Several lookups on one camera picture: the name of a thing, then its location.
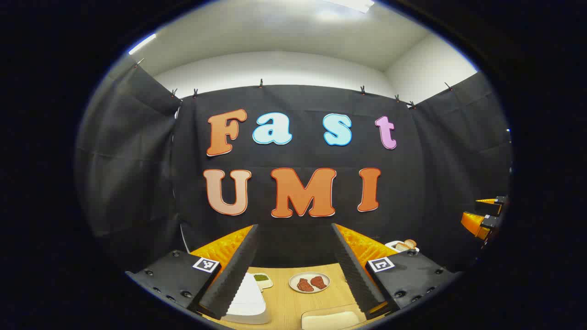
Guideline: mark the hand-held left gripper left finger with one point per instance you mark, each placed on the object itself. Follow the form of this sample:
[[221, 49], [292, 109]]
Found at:
[[229, 284]]

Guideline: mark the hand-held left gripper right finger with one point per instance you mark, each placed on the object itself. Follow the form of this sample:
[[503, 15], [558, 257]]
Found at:
[[355, 275]]

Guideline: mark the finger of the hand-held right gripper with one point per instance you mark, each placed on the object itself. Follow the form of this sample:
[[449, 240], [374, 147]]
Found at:
[[479, 224], [493, 200]]

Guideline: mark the white rice cooker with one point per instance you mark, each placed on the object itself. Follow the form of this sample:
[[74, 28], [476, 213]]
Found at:
[[250, 298]]

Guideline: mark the clear glass rice container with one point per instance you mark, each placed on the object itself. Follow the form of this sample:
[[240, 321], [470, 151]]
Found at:
[[330, 321]]

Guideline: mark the small white green sauce dish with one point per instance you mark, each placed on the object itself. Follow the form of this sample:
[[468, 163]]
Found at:
[[262, 278]]

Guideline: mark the red meat piece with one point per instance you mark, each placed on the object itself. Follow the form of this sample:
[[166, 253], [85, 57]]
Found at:
[[305, 285], [318, 282]]

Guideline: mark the white toaster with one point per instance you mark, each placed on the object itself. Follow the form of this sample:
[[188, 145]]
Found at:
[[390, 246]]

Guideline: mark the round white plate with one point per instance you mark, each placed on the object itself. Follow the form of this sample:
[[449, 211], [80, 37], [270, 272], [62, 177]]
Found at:
[[309, 274]]

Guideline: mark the toast bread slice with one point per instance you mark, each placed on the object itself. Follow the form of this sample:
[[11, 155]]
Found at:
[[402, 247], [410, 243]]

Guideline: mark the black backdrop cloth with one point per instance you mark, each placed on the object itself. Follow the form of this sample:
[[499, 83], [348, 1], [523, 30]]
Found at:
[[137, 160]]

